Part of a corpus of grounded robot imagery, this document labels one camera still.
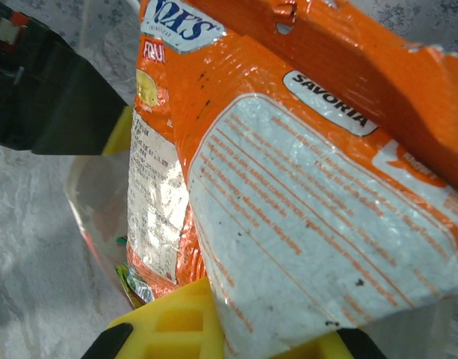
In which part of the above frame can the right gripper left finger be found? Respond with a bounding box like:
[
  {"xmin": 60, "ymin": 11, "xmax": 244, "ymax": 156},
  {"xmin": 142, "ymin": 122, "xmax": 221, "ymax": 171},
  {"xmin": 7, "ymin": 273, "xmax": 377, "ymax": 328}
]
[{"xmin": 81, "ymin": 276, "xmax": 226, "ymax": 359}]

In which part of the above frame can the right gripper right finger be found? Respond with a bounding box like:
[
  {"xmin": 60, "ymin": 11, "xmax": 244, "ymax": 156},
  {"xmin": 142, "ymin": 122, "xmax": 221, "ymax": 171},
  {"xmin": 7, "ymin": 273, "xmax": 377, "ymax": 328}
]
[{"xmin": 280, "ymin": 328, "xmax": 387, "ymax": 359}]

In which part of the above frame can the green candy bag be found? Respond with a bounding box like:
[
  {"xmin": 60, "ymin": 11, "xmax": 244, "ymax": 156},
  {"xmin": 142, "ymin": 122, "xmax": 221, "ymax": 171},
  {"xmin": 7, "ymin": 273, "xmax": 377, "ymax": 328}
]
[{"xmin": 114, "ymin": 263, "xmax": 157, "ymax": 306}]

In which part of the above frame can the orange candy bag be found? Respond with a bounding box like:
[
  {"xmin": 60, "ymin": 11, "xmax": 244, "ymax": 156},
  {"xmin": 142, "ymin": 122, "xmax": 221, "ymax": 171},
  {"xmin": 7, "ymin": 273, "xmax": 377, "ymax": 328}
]
[{"xmin": 126, "ymin": 0, "xmax": 458, "ymax": 359}]

